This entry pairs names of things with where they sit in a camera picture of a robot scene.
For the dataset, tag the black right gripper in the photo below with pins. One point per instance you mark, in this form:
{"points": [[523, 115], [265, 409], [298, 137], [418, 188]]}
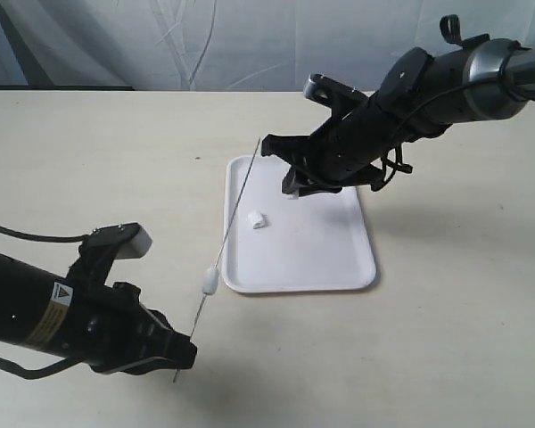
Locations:
{"points": [[340, 153]]}

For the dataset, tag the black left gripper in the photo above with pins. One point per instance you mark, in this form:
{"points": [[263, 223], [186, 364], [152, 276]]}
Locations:
{"points": [[112, 331]]}

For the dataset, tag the white block top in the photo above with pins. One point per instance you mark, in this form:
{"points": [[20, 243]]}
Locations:
{"points": [[294, 194]]}

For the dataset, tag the white block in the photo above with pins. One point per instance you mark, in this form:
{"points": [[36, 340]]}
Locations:
{"points": [[210, 282], [294, 194], [257, 219]]}

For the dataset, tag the thin metal skewer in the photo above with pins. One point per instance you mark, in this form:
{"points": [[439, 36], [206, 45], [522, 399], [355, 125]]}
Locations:
{"points": [[227, 231]]}

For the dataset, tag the white block bottom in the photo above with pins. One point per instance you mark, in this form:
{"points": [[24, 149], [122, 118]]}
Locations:
{"points": [[210, 282]]}

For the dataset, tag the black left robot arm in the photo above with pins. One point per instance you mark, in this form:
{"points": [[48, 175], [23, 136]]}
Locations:
{"points": [[33, 306]]}

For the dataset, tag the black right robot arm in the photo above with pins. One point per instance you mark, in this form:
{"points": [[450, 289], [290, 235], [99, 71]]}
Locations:
{"points": [[421, 96]]}

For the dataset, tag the white plastic tray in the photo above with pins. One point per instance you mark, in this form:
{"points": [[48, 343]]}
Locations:
{"points": [[317, 243]]}

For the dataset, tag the white backdrop curtain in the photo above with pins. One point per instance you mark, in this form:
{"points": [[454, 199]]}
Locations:
{"points": [[232, 45]]}

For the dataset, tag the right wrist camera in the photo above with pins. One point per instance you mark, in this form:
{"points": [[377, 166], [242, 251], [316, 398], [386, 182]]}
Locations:
{"points": [[338, 97]]}

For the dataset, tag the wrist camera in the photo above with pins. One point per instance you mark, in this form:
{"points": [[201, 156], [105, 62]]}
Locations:
{"points": [[129, 240], [338, 97]]}

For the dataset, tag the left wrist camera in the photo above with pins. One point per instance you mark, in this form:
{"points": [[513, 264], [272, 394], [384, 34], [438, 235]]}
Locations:
{"points": [[129, 240]]}

